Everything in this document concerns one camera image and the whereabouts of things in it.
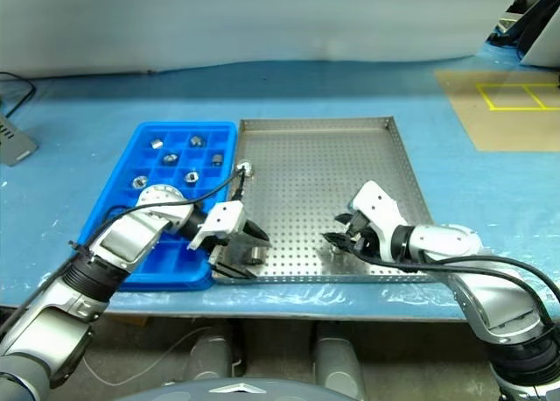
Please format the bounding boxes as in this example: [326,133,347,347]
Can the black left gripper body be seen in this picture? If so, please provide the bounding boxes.
[217,224,256,267]

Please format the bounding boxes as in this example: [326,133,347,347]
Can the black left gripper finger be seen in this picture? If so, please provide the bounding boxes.
[210,260,259,281]
[240,219,271,248]

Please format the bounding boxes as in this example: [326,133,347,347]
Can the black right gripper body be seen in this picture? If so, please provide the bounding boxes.
[345,212,377,257]

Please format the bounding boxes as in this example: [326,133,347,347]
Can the blue plastic compartment tray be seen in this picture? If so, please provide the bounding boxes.
[77,120,240,292]

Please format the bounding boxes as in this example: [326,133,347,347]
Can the perforated steel tray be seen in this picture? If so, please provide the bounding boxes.
[213,116,438,285]

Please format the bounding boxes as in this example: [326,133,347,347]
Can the grey rounded cylinder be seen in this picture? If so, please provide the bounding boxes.
[187,330,235,383]
[312,330,368,397]

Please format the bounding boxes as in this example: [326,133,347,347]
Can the dark grey rounded shell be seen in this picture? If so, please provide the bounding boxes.
[113,376,351,401]

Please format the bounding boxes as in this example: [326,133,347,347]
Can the brown cardboard sheet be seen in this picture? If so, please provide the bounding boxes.
[433,67,560,152]

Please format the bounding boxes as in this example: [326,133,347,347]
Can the grey perforated metal box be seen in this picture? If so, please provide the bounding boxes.
[0,114,39,167]

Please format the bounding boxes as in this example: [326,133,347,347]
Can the black and white equipment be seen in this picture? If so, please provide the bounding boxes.
[486,0,560,67]

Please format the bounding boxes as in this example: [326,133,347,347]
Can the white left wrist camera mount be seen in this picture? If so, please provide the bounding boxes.
[187,200,247,266]

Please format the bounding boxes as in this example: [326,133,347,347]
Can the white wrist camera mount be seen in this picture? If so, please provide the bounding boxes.
[187,200,247,266]
[349,180,410,262]

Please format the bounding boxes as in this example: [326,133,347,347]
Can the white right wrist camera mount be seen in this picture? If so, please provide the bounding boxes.
[349,180,410,262]

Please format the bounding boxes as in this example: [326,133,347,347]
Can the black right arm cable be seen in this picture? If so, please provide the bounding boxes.
[356,243,560,332]

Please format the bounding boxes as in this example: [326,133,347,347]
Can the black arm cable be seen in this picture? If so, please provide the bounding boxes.
[0,164,247,332]
[356,243,560,332]

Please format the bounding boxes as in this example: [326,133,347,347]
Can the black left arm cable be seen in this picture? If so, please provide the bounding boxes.
[0,164,247,332]

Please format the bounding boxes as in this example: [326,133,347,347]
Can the thin white cable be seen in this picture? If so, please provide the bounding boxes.
[82,326,220,387]

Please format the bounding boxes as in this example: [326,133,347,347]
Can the thin black looped cable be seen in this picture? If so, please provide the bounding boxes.
[0,71,38,118]

